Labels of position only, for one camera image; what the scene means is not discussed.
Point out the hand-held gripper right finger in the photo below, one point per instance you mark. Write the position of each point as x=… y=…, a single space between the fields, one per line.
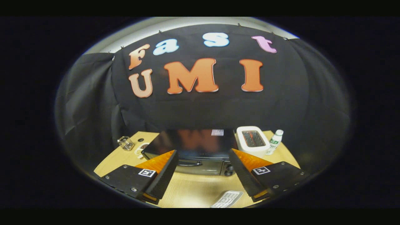
x=242 y=176

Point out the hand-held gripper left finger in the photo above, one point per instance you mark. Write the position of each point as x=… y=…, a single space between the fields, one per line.
x=165 y=178

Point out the black toaster oven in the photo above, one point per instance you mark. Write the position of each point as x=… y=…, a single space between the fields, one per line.
x=187 y=140

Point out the white pop-up toaster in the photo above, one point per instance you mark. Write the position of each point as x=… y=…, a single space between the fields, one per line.
x=253 y=151

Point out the white slotted tray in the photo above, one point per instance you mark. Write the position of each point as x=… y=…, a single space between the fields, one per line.
x=226 y=199

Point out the white plate with snacks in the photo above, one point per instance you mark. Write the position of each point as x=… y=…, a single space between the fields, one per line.
x=139 y=151

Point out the white bottle with green label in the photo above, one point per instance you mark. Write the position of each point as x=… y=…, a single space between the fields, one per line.
x=274 y=143

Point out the black backdrop cloth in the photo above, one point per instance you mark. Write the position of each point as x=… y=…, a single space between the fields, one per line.
x=218 y=109

